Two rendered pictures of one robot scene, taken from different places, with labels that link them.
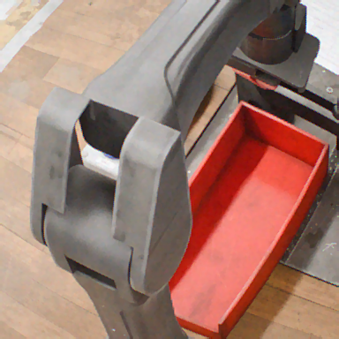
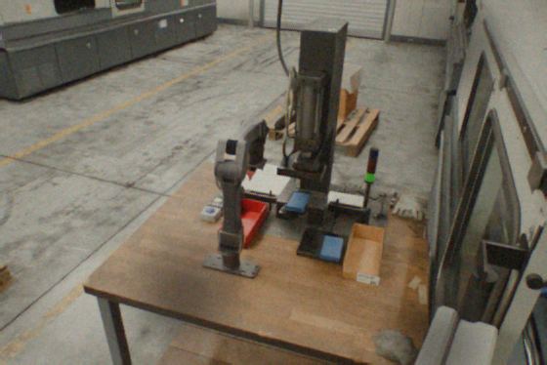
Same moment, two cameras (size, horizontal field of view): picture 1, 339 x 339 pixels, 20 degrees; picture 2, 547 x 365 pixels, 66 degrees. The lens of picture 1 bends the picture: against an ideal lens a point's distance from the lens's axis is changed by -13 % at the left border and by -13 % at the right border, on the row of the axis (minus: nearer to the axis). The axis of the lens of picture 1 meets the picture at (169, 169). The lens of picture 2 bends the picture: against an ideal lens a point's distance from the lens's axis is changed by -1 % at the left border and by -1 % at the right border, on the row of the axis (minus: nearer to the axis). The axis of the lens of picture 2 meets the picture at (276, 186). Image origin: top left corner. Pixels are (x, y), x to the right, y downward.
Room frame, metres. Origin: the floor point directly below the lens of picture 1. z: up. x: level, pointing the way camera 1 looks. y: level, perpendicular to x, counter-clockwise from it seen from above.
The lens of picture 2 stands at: (-0.79, 0.37, 1.91)
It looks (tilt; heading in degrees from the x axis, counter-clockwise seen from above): 30 degrees down; 337
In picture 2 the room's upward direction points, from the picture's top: 2 degrees clockwise
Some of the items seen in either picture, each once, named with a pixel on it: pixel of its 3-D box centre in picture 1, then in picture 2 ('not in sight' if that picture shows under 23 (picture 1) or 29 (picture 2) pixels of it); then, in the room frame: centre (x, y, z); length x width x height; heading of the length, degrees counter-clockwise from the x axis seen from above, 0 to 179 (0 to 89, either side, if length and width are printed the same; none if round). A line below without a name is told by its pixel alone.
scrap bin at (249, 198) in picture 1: (236, 225); (243, 222); (0.54, -0.06, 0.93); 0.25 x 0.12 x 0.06; 141
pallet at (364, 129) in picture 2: not in sight; (327, 123); (3.32, -1.99, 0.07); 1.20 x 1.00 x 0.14; 135
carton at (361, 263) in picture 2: not in sight; (364, 253); (0.21, -0.42, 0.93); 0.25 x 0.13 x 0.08; 141
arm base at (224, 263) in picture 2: not in sight; (231, 258); (0.33, 0.06, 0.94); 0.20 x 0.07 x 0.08; 51
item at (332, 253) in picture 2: not in sight; (331, 246); (0.28, -0.32, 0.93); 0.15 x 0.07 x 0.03; 144
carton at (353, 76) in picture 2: not in sight; (334, 89); (3.56, -2.18, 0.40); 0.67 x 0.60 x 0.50; 133
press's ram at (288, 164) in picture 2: not in sight; (307, 139); (0.61, -0.35, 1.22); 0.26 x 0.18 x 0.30; 141
